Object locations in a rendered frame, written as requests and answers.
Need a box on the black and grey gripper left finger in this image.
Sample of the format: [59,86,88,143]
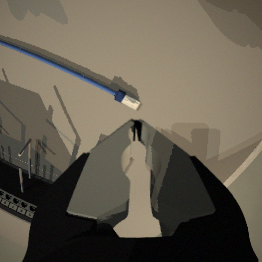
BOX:
[22,119,136,262]

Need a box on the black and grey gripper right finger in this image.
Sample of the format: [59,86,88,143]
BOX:
[136,119,258,262]

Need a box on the blue network cable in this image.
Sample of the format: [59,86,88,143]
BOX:
[0,40,118,96]

